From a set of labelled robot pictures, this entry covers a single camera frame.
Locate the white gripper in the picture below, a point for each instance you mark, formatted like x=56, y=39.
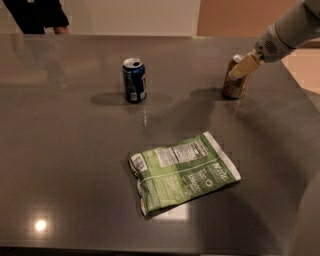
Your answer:
x=269, y=48

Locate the orange soda can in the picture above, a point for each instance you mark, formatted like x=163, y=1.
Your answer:
x=234, y=89

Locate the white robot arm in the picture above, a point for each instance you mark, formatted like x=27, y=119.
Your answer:
x=298, y=25

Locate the blue soda can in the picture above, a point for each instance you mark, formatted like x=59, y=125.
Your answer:
x=134, y=78

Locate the green jalapeno chip bag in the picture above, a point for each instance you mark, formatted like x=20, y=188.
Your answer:
x=169, y=176

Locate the person in dark clothes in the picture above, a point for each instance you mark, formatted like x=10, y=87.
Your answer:
x=34, y=16

